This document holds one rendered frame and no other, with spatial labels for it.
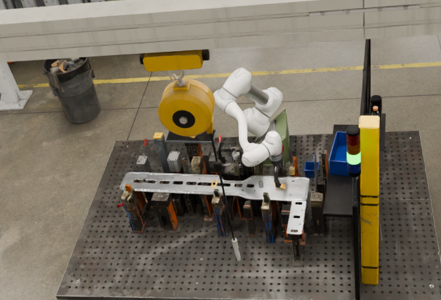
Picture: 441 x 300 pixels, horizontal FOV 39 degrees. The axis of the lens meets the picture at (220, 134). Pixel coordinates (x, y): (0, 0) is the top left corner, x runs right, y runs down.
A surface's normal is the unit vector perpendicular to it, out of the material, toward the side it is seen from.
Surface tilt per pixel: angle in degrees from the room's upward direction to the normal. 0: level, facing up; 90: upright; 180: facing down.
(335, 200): 0
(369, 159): 90
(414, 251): 0
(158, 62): 90
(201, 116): 89
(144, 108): 0
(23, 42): 90
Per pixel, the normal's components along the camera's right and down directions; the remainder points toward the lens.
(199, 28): -0.13, 0.65
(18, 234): -0.15, -0.76
